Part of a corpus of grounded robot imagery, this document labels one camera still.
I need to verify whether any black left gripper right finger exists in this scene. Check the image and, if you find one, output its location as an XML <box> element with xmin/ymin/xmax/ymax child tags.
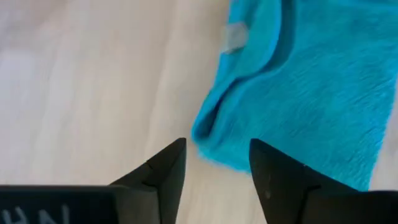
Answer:
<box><xmin>248</xmin><ymin>138</ymin><xmax>398</xmax><ymax>224</ymax></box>

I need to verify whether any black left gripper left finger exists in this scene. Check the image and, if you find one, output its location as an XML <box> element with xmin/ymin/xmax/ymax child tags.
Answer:
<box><xmin>109</xmin><ymin>138</ymin><xmax>187</xmax><ymax>224</ymax></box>

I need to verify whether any teal microfiber towel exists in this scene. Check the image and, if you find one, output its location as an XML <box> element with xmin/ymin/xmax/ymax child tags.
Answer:
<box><xmin>191</xmin><ymin>0</ymin><xmax>398</xmax><ymax>192</ymax></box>

